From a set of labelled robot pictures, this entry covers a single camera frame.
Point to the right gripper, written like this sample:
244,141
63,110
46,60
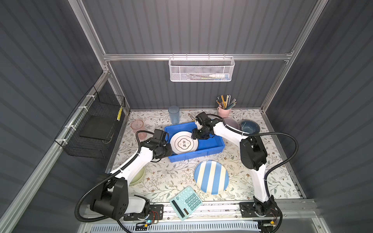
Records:
194,135

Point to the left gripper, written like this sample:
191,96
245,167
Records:
169,151

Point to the white plate dark rings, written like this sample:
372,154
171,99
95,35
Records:
184,142

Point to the blue white striped plate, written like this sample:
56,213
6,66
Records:
211,177

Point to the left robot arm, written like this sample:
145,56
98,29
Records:
112,199

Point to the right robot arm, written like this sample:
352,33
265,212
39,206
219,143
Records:
252,151

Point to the blue plastic bin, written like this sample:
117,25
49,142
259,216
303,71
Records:
185,148

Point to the brass clip on table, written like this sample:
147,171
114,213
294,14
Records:
192,117

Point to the pink pencil cup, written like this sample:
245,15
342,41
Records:
224,113

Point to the pink bowl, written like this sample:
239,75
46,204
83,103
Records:
232,123

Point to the pink translucent tumbler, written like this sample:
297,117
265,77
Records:
138,125

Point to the green bowl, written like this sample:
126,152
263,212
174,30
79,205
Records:
138,177

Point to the pencils bundle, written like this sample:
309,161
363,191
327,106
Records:
226,102

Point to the blue translucent tumbler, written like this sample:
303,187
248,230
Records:
174,114

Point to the blue grey bowl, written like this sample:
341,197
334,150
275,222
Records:
250,127

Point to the yellow tag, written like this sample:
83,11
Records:
119,114

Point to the pens in white basket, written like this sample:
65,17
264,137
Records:
206,76

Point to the teal calculator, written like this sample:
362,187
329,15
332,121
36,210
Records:
186,203

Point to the black slab in basket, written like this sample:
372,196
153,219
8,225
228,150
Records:
97,127

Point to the white wire mesh basket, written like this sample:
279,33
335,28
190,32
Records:
180,66

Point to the black wire basket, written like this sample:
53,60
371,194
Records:
97,104

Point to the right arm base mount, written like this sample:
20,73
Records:
259,209

